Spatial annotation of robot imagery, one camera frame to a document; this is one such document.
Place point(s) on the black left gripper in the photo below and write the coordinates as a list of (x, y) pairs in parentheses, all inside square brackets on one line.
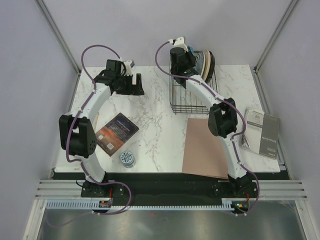
[(133, 90)]

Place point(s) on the black wire dish rack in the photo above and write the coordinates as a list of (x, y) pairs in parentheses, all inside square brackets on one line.
[(183, 101)]

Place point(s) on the teal polka dot plate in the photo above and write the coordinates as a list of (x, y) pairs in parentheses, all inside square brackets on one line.
[(191, 52)]

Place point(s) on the blue striped white plate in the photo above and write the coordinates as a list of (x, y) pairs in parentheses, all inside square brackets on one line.
[(199, 62)]

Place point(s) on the cream plate with branch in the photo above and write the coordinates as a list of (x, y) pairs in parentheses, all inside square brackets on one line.
[(206, 64)]

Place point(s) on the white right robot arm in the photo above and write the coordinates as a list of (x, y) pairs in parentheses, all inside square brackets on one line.
[(222, 118)]

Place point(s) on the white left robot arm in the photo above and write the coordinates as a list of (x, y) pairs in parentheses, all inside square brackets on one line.
[(77, 136)]

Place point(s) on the dark sunset book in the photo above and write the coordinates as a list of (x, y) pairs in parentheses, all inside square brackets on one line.
[(115, 134)]

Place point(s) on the clear plastic bag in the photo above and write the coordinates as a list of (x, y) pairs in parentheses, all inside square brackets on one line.
[(60, 163)]

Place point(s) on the blue patterned small cup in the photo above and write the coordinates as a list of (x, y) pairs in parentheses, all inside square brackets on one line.
[(127, 159)]

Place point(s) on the pink folder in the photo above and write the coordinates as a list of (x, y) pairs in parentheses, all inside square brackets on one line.
[(203, 153)]

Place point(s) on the white paper leaflet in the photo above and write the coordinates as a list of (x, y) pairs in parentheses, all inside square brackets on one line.
[(254, 117)]

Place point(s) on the grey setup guide booklet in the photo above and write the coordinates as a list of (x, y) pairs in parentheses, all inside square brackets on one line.
[(269, 136)]

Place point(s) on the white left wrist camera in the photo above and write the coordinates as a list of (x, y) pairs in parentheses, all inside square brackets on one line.
[(127, 67)]

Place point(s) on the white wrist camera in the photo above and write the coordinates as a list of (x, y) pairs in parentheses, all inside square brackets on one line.
[(179, 43), (127, 67)]

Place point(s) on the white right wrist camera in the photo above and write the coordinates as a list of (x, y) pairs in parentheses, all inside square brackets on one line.
[(179, 43)]

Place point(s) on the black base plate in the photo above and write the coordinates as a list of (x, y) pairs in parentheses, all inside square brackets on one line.
[(171, 187)]

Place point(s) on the white cable duct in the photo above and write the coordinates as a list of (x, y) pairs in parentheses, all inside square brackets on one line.
[(96, 204)]

